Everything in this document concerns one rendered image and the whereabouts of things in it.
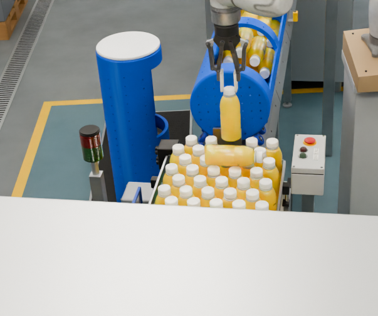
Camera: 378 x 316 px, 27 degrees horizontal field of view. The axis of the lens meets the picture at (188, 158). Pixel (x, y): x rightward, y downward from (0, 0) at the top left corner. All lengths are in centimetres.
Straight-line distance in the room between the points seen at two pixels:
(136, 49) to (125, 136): 40
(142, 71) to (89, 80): 216
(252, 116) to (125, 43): 89
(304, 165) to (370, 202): 105
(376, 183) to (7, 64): 330
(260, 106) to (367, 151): 69
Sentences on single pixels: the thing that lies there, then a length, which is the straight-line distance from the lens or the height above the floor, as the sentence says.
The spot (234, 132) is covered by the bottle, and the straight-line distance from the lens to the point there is 256.
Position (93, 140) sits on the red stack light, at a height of 124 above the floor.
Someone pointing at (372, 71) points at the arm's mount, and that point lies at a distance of 306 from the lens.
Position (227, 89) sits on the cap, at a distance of 252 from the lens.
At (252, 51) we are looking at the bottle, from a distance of 309.
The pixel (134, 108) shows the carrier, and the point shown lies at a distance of 342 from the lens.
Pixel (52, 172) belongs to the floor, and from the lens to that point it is 455.
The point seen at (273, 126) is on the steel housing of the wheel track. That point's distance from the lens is 310.
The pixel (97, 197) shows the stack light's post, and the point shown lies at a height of 102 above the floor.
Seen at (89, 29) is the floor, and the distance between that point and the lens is 629.
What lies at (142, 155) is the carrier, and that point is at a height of 55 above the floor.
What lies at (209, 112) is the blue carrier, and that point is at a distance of 279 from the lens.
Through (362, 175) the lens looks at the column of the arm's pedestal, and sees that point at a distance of 336.
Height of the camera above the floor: 245
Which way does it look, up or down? 33 degrees down
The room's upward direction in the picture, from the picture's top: 4 degrees counter-clockwise
